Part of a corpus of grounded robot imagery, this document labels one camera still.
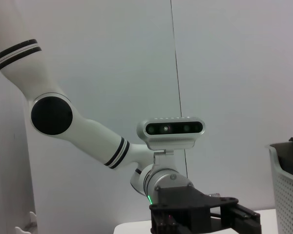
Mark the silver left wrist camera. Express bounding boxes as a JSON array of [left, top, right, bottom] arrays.
[[136, 116, 206, 169]]

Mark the grey perforated storage box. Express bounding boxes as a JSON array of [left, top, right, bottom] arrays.
[[267, 141, 293, 234]]

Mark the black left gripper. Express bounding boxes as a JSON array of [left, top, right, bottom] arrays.
[[148, 186, 262, 234]]

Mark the black towel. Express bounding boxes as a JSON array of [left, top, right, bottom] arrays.
[[278, 137, 293, 181]]

